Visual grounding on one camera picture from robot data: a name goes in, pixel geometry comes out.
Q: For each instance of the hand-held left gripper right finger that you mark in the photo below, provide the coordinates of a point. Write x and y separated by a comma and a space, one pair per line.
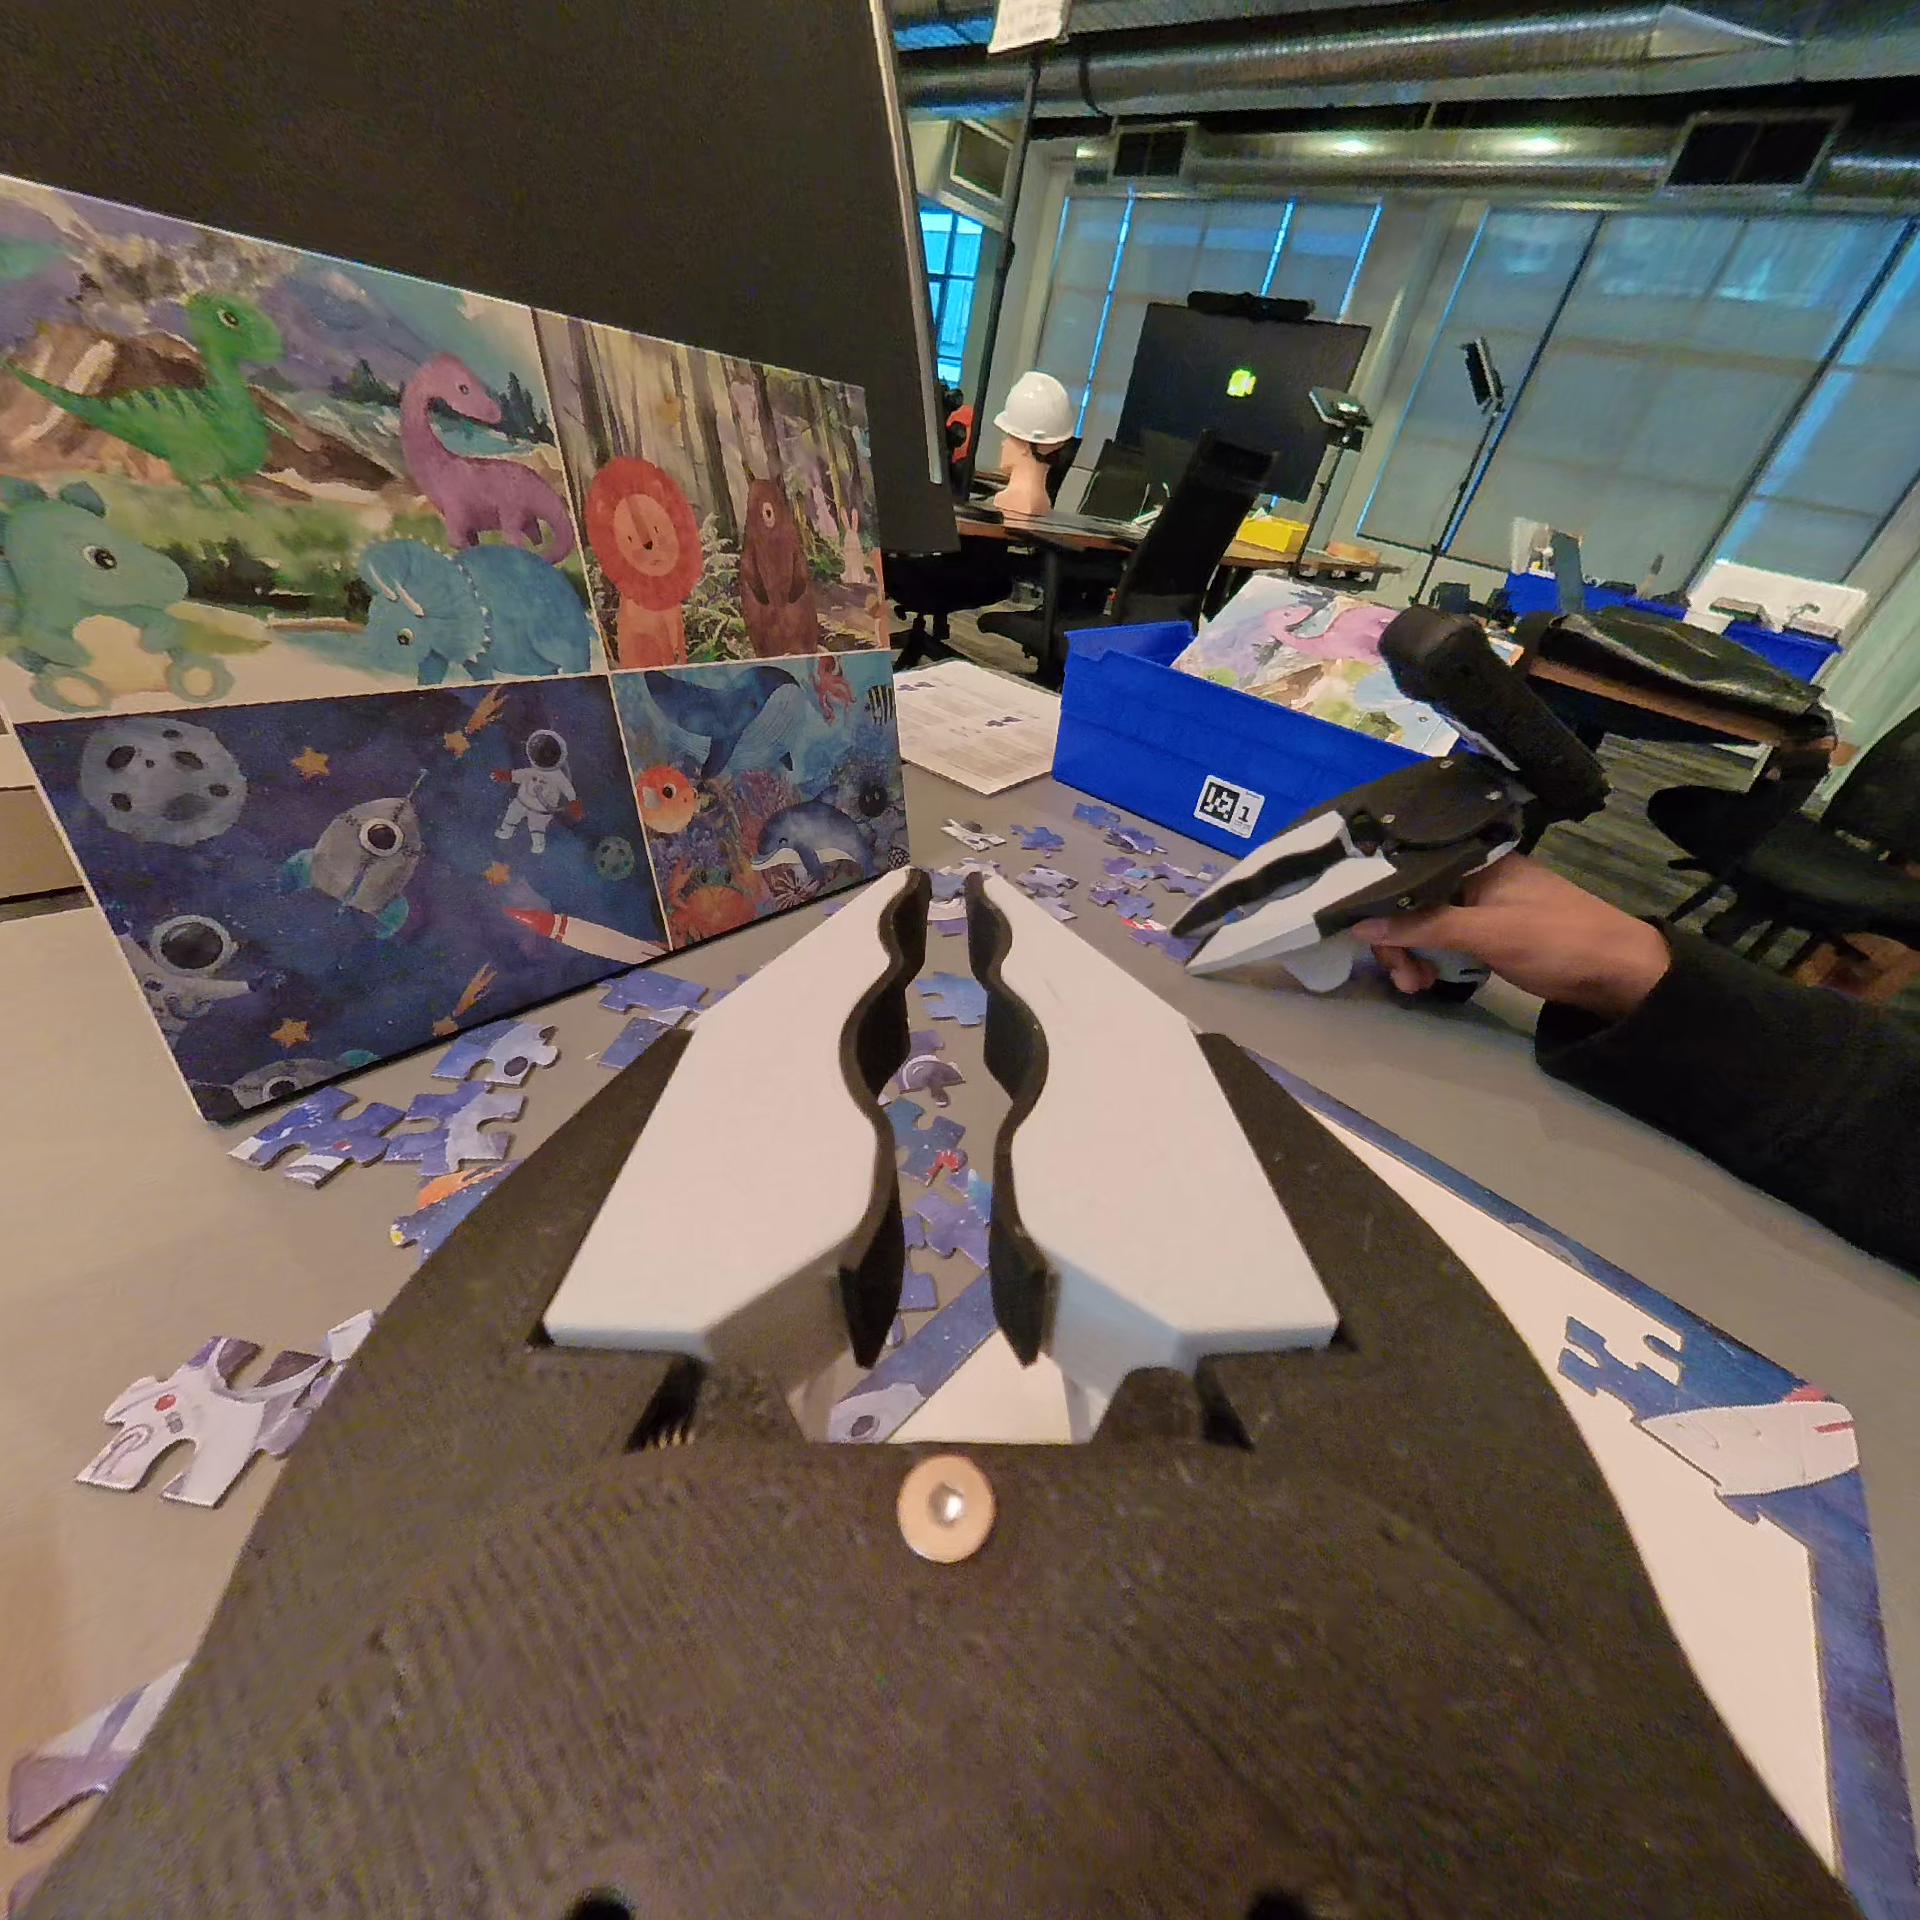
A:
1170, 1184

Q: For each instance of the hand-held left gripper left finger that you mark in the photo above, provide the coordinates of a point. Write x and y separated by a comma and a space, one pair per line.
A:
721, 1184

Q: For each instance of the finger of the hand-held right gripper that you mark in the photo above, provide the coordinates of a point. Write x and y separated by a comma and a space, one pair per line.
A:
1267, 938
1292, 845

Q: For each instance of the scatter of purple puzzle pieces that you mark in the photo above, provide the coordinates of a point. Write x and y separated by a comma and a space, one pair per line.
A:
451, 1125

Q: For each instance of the blue framed puzzle tray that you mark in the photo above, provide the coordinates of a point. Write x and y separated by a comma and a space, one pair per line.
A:
1499, 1290

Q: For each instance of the person's right forearm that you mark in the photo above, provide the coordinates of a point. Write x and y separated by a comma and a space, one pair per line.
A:
1770, 1080

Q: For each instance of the person's right hand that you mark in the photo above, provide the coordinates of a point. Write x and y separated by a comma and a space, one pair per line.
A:
1558, 931

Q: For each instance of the blue plastic bin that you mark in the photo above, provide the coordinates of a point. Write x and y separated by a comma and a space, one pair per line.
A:
1141, 751

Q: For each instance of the dinosaur puzzle board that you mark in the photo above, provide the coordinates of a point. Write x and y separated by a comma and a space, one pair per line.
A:
1306, 646

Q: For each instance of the black jacket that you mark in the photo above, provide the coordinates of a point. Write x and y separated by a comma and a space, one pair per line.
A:
1681, 669

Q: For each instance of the small yellow box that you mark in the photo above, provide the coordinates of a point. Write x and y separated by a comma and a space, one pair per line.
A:
1276, 533

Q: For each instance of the black office chair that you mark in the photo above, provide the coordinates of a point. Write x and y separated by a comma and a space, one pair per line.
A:
1800, 863
1184, 523

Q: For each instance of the laminated instruction sheet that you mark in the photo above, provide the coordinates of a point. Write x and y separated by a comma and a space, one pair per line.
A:
974, 728

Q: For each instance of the white storage box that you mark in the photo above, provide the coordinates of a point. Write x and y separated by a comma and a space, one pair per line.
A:
1778, 593

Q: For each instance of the mannequin head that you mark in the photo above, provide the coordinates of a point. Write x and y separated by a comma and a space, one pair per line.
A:
1030, 473

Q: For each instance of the tripod light stand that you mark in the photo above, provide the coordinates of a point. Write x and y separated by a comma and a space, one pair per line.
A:
1482, 374

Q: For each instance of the large black display screen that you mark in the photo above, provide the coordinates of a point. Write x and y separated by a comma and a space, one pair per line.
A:
1201, 376

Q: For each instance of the white hard hat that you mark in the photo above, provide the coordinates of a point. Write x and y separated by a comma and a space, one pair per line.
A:
1036, 408

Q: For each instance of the assembled rocket puzzle section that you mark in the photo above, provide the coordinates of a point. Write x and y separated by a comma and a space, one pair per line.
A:
1756, 1433

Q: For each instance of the illustrated puzzle box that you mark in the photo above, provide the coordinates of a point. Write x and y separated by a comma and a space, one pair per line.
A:
374, 495

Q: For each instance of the black computer monitor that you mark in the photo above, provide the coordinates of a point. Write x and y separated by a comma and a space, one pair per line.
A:
451, 150

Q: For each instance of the small camera on stand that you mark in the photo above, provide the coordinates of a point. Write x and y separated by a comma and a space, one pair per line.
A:
1334, 408

